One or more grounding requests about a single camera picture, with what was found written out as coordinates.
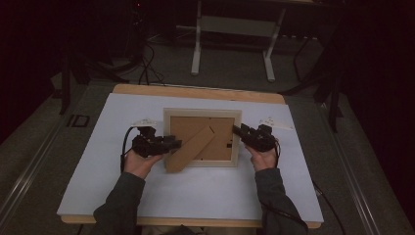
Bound wooden picture frame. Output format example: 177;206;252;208
162;107;243;174

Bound black floor socket box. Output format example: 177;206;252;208
66;114;91;129

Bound wooden table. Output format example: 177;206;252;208
60;82;322;229

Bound white table mat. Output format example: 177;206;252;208
57;92;325;223

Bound person's right hand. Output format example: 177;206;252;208
245;143;279;173

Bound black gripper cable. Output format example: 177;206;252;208
119;125;137;174
260;138;309;231

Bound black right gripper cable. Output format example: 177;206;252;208
260;138;309;231

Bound metal floor rail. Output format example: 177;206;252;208
0;94;67;226
317;101;384;235

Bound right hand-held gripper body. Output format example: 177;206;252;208
243;117;295;153

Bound white metal desk frame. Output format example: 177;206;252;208
190;0;289;83

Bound black cable on floor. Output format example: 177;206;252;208
312;180;347;235

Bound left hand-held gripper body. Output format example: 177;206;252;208
131;117;168;159

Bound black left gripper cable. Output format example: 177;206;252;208
119;125;137;174

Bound black metal stand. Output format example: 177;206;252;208
312;32;345;133
58;48;73;116

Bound black floor cables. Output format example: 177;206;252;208
137;41;166;86

